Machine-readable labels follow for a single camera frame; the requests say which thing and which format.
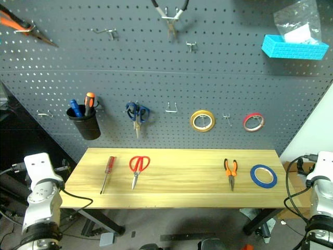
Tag black cup holder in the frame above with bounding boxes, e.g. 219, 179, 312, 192
66, 104, 101, 141

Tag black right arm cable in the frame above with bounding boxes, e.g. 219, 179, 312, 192
283, 153, 319, 223

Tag yellow tape roll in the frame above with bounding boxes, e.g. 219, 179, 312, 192
189, 109, 216, 133

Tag wide metal loop hook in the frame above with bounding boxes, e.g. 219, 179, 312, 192
164, 102, 179, 114

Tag small orange black pliers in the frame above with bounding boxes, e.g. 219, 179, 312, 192
223, 158, 238, 192

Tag long metal pegboard hook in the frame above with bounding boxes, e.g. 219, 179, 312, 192
91, 28, 117, 41

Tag blue handled scissors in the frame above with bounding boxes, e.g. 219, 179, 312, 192
125, 102, 151, 139

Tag black white handled pliers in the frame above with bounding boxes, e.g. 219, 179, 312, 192
151, 0, 190, 40

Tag red handled scissors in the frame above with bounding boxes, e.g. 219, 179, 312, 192
129, 155, 151, 191

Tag clear plastic bag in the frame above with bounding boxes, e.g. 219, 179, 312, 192
273, 0, 326, 45

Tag large orange long-nose pliers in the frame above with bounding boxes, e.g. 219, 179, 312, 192
0, 4, 59, 48

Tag grey metal pegboard wall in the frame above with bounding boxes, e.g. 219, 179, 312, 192
0, 0, 333, 164

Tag blue plastic bin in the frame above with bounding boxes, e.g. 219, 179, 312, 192
261, 34, 330, 61

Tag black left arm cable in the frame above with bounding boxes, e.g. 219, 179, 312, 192
0, 161, 94, 214

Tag orange black handled screwdriver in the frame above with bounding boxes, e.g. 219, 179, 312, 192
83, 92, 96, 117

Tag blue handled screwdriver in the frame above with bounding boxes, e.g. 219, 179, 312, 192
69, 99, 83, 118

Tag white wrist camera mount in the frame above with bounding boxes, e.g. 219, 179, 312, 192
23, 153, 65, 183
306, 151, 333, 182

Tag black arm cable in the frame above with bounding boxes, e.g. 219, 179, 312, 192
283, 153, 319, 223
0, 161, 94, 214

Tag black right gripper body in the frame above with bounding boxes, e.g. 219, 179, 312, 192
297, 157, 307, 177

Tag red handled screwdriver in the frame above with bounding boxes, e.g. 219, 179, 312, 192
99, 156, 117, 195

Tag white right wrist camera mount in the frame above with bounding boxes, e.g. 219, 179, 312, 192
306, 151, 333, 182

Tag dark rounded shape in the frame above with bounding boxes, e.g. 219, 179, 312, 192
139, 243, 163, 250
197, 238, 226, 250

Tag red tape roll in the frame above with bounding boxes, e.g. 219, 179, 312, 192
242, 112, 265, 133

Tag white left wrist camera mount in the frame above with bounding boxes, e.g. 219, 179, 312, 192
23, 153, 65, 183

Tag small grey floor box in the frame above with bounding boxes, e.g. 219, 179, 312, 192
98, 232, 115, 247

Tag blue tape roll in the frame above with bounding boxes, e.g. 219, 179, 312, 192
250, 164, 278, 189

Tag black table leg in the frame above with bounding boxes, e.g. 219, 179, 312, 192
242, 208, 284, 235
76, 208, 126, 235

